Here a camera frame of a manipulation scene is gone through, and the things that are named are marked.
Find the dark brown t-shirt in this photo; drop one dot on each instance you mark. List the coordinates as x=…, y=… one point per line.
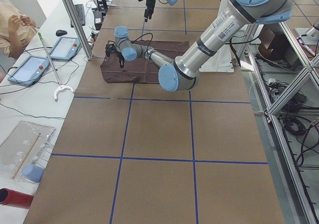
x=140, y=70

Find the black keyboard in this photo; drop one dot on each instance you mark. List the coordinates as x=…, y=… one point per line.
x=79, y=8

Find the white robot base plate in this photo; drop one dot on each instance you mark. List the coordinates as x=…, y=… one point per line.
x=222, y=60

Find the blue teach pendant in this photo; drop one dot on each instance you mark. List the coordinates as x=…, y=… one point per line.
x=30, y=71
x=64, y=49

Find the blue teach pendant far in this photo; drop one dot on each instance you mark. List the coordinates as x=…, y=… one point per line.
x=64, y=49

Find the person in beige shirt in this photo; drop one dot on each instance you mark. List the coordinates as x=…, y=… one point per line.
x=16, y=30

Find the red cylinder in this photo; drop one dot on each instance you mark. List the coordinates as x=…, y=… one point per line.
x=15, y=199

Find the black computer mouse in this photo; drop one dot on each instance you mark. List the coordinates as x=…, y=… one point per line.
x=60, y=32

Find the clear plastic bag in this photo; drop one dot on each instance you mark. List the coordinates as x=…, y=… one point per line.
x=14, y=147

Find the aluminium frame post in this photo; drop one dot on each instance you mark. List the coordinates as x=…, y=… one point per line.
x=69, y=6

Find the aluminium frame rail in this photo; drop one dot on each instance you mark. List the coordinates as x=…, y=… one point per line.
x=292, y=112

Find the blue plastic cup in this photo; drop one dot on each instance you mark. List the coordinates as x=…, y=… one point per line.
x=33, y=172

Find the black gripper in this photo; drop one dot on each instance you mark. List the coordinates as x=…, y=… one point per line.
x=117, y=54
x=150, y=4

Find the wooden stick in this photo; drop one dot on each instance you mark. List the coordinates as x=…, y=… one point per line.
x=25, y=156

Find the blue teach pendant near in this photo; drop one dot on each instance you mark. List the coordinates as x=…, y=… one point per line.
x=30, y=71

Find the white grabber reaching tool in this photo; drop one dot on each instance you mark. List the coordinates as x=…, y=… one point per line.
x=61, y=86

